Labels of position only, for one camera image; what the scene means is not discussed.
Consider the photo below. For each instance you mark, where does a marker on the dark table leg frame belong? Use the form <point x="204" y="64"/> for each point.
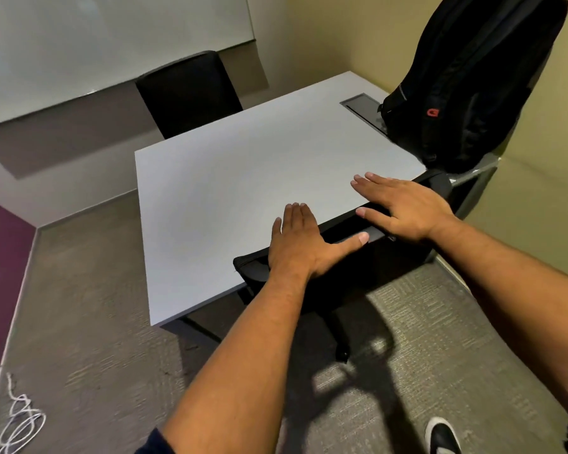
<point x="194" y="328"/>

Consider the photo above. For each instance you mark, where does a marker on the person's left forearm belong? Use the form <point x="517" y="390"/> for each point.
<point x="246" y="364"/>

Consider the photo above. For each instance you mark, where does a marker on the black high-back chair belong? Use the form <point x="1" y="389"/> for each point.
<point x="189" y="96"/>

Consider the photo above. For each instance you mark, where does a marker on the person's left little finger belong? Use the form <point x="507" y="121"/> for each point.
<point x="276" y="230"/>

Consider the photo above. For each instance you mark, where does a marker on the person's right hand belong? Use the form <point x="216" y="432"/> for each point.
<point x="412" y="210"/>

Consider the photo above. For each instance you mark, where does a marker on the grey wall panel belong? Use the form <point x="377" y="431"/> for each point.
<point x="75" y="132"/>

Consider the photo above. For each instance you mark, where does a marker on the person's right forearm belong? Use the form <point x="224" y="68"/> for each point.
<point x="516" y="293"/>

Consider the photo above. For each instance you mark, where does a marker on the black backpack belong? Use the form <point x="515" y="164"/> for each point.
<point x="473" y="85"/>

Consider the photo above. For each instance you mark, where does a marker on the person's left middle finger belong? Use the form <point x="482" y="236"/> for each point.
<point x="297" y="218"/>

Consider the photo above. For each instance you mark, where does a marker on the black and white shoe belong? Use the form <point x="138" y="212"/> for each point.
<point x="442" y="437"/>

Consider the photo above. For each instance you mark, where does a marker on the black office chair with wheels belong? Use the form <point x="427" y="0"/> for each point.
<point x="359" y="274"/>

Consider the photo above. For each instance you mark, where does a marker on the person's left hand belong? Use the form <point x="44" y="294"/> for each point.
<point x="293" y="248"/>

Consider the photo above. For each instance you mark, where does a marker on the person's right thumb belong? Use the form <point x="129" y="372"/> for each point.
<point x="376" y="221"/>

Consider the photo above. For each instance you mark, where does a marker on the white wall whiteboard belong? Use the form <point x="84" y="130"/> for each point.
<point x="99" y="47"/>

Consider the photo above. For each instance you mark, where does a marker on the person's left thumb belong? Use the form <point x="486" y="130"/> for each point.
<point x="348" y="248"/>

